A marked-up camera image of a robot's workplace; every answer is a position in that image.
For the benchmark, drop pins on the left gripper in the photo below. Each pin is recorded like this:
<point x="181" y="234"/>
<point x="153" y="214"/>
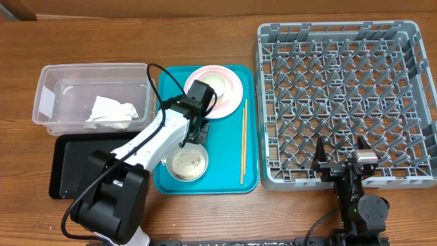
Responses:
<point x="205" y="123"/>

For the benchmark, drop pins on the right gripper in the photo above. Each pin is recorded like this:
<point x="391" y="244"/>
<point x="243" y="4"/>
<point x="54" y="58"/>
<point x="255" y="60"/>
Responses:
<point x="332" y="169"/>

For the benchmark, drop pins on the grey bowl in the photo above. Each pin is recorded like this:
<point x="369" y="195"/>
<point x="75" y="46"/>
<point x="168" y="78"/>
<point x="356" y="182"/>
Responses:
<point x="175" y="150"/>

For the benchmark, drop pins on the white napkin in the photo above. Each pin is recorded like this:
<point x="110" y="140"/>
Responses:
<point x="111" y="113"/>

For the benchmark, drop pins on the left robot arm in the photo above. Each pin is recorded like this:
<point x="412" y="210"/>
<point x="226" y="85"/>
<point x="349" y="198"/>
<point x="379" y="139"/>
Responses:
<point x="114" y="184"/>

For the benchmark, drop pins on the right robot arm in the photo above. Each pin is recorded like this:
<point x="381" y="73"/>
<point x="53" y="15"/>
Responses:
<point x="363" y="216"/>

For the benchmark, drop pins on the grey dishwasher rack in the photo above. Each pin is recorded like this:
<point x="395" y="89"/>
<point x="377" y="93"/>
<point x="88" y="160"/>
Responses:
<point x="339" y="81"/>

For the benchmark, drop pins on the pink plate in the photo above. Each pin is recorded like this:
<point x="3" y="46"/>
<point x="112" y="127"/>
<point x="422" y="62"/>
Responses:
<point x="223" y="110"/>

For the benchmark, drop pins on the pale green cup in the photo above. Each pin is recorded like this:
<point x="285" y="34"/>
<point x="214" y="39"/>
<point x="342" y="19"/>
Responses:
<point x="217" y="82"/>

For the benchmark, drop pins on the white rice leftovers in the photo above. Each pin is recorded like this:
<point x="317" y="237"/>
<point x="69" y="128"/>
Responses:
<point x="188" y="165"/>

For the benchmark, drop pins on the pink bowl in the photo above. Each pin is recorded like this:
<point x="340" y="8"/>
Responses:
<point x="228" y="85"/>

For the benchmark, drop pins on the teal serving tray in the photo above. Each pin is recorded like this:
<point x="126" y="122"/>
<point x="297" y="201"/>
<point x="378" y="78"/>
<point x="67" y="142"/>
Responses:
<point x="223" y="146"/>

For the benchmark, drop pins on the right wooden chopstick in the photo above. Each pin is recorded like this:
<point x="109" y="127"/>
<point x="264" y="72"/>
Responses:
<point x="245" y="135"/>

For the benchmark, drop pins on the wooden chopstick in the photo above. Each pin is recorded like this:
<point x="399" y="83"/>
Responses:
<point x="242" y="149"/>
<point x="245" y="135"/>

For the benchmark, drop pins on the left wooden chopstick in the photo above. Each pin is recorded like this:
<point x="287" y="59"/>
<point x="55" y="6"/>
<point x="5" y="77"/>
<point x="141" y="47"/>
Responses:
<point x="242" y="149"/>

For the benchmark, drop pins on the clear plastic bin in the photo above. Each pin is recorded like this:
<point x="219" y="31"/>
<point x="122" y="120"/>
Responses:
<point x="66" y="93"/>

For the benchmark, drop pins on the black plastic tray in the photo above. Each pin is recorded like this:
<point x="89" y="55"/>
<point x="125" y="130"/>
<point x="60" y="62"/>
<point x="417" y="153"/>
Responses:
<point x="70" y="157"/>

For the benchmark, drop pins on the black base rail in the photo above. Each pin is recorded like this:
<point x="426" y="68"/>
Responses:
<point x="298" y="241"/>

